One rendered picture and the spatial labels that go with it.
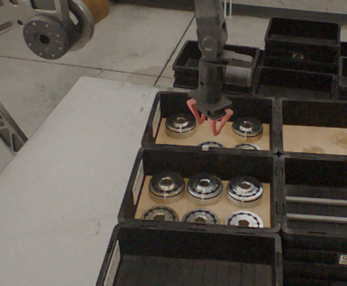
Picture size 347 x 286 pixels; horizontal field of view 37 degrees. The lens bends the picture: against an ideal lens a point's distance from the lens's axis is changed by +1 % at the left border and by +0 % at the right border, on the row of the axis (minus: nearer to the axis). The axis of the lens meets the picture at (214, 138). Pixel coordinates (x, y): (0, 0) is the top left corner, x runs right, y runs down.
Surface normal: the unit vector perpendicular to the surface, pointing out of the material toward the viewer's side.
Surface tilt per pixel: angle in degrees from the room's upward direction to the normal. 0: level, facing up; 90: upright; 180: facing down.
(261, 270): 0
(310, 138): 0
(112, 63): 0
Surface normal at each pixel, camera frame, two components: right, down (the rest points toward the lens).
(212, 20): -0.15, 0.46
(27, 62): 0.01, -0.79
